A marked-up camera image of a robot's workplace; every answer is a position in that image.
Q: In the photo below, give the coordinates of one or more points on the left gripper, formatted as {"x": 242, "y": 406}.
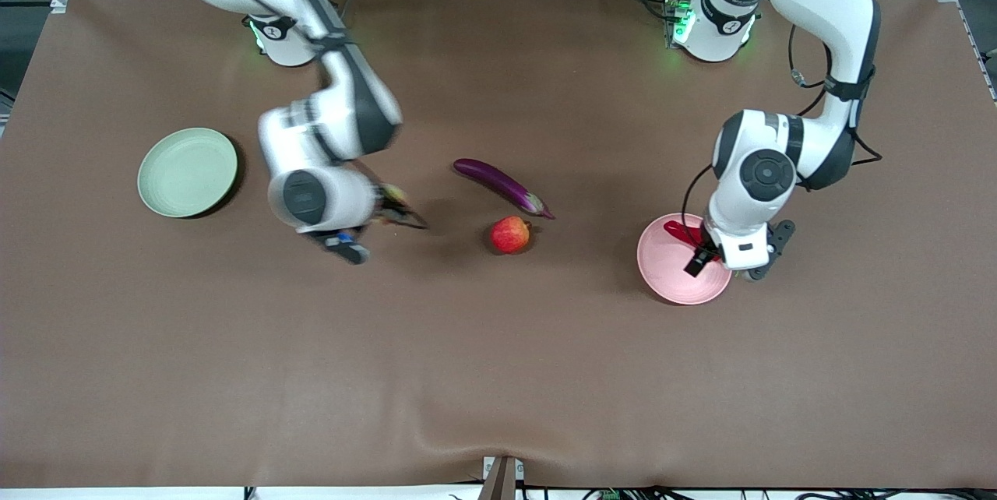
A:
{"x": 706, "y": 243}

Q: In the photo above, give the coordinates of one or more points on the yellow pink peach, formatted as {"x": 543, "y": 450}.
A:
{"x": 393, "y": 194}

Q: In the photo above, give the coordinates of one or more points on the red chili pepper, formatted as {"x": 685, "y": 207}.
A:
{"x": 679, "y": 230}

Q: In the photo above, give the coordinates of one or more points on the purple eggplant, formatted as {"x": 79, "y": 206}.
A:
{"x": 498, "y": 181}

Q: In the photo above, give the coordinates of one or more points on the red apple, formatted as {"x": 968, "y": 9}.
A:
{"x": 510, "y": 235}

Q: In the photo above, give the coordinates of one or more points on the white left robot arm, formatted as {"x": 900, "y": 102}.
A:
{"x": 826, "y": 1}

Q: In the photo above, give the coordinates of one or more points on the pink round plate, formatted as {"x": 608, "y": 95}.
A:
{"x": 662, "y": 274}

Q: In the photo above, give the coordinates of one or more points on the brown table cloth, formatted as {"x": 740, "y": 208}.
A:
{"x": 389, "y": 375}

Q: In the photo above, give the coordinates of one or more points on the green round plate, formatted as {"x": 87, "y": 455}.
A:
{"x": 187, "y": 173}

